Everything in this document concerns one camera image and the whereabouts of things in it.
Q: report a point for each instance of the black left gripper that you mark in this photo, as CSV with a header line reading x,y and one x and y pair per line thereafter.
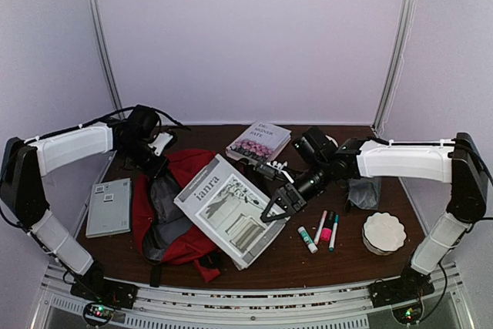
x,y
154,171

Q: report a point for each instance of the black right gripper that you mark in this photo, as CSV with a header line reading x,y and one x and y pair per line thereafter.
x,y
287,200

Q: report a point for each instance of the grey ianra magazine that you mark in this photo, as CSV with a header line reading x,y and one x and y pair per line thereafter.
x,y
227,208

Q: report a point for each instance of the red backpack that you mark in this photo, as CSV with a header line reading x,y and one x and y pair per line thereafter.
x,y
163,234

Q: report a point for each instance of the pink roses designer book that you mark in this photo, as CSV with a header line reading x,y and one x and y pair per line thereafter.
x,y
259,142

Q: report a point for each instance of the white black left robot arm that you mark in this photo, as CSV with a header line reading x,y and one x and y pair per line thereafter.
x,y
36,171

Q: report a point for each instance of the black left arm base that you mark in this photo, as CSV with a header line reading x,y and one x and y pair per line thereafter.
x,y
106,292

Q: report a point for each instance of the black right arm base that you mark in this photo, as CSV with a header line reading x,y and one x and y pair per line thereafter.
x,y
400,290

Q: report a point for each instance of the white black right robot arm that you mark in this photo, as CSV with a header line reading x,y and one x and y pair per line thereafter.
x,y
453,163

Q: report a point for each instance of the white green glue stick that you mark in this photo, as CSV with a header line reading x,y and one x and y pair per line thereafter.
x,y
311,246

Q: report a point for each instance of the white pink marker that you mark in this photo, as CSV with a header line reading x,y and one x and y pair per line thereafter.
x,y
320,227

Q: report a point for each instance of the black pink highlighter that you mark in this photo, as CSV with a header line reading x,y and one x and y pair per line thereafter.
x,y
328,226

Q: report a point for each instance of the grey notebook with barcodes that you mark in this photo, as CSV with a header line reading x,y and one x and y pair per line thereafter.
x,y
109,209

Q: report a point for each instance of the white teal marker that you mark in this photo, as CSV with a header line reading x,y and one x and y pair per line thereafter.
x,y
331,246

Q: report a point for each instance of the grey pencil pouch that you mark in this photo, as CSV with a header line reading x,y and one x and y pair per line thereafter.
x,y
363,194

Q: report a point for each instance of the white dark-rimmed bowl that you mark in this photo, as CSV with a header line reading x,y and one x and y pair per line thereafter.
x,y
331,139

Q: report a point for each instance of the white scalloped dish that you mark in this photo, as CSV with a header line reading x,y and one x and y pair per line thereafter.
x,y
383,234

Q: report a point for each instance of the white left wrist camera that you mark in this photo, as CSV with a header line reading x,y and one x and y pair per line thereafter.
x,y
161,142

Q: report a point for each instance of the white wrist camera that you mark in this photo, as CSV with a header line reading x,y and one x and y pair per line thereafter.
x,y
161,142
274,170

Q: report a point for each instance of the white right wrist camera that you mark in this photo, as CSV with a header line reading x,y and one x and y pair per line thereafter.
x,y
274,170

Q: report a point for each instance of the aluminium front rail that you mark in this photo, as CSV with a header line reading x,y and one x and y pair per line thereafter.
x,y
336,306

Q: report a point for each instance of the right aluminium frame post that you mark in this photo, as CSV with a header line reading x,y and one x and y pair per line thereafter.
x,y
396,63

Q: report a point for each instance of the aluminium frame post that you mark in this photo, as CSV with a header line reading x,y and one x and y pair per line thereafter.
x,y
103,53
396,63

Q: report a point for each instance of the left aluminium frame post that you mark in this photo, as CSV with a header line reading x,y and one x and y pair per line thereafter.
x,y
103,53

